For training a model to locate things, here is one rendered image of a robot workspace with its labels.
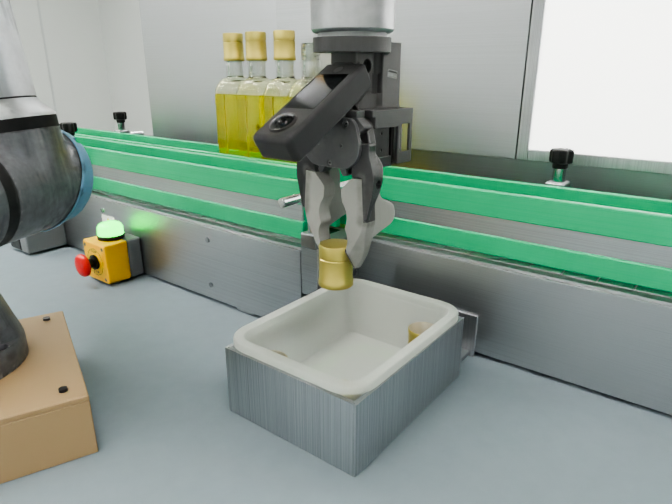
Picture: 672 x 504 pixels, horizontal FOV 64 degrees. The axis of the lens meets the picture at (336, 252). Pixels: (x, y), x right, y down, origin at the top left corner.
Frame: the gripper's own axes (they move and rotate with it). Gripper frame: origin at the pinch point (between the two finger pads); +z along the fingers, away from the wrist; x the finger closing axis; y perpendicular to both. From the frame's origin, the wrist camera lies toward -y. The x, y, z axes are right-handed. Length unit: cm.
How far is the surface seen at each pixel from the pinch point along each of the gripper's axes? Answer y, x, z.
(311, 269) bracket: 9.2, 13.1, 7.8
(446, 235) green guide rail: 21.8, 0.6, 3.3
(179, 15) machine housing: 33, 79, -28
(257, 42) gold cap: 21.2, 37.1, -21.2
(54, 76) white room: 209, 632, -8
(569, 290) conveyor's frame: 21.7, -15.8, 6.3
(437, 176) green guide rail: 28.7, 6.9, -2.7
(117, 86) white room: 276, 621, 4
